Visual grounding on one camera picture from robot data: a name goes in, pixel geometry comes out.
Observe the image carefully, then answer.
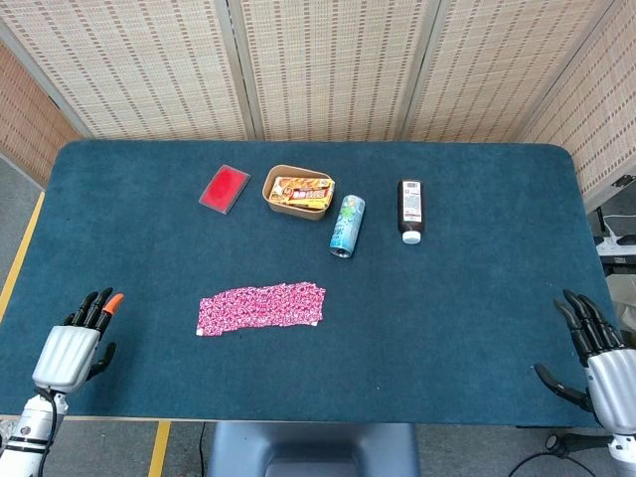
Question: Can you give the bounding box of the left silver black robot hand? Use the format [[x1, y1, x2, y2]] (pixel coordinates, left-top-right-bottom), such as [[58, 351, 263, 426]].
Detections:
[[32, 286, 125, 395]]

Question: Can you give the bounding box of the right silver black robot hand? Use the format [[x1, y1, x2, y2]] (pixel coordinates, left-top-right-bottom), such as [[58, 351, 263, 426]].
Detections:
[[535, 289, 636, 439]]

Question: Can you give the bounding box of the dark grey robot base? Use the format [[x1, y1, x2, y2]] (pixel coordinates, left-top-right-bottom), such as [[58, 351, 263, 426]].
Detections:
[[206, 421, 422, 477]]

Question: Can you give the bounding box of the black stand foot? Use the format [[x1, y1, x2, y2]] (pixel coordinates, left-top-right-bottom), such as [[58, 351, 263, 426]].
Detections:
[[545, 430, 613, 459]]

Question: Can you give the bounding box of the blue felt table cover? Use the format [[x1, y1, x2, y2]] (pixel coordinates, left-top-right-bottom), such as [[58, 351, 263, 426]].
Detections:
[[0, 139, 620, 429]]

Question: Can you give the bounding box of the red stamp pad case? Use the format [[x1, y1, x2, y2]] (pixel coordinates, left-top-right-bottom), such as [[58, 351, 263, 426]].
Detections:
[[198, 164, 251, 216]]

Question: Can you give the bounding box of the woven bamboo screen panel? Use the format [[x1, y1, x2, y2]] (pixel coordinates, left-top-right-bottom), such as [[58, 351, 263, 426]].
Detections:
[[0, 42, 81, 189], [228, 0, 443, 143], [0, 0, 249, 142], [519, 0, 636, 213], [404, 0, 625, 145]]

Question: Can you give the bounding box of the brown bottle white cap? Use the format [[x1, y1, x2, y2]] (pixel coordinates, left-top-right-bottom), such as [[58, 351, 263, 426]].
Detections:
[[397, 178, 426, 245]]

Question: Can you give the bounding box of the kraft paper bowl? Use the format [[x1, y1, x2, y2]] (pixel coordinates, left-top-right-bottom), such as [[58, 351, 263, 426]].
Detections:
[[261, 164, 335, 222]]

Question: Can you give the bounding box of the yellow red snack packet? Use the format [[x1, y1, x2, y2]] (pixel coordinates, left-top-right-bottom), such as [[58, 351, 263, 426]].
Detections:
[[269, 185, 336, 209]]

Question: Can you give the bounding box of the orange snack packet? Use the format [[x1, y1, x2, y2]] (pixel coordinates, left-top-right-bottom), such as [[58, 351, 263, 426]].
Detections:
[[274, 177, 332, 194]]

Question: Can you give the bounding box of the light blue drink can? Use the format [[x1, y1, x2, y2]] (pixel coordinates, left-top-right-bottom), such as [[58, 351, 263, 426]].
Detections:
[[329, 194, 366, 260]]

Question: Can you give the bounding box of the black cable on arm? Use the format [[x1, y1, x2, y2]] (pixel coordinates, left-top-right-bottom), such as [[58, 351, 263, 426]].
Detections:
[[35, 387, 57, 477]]

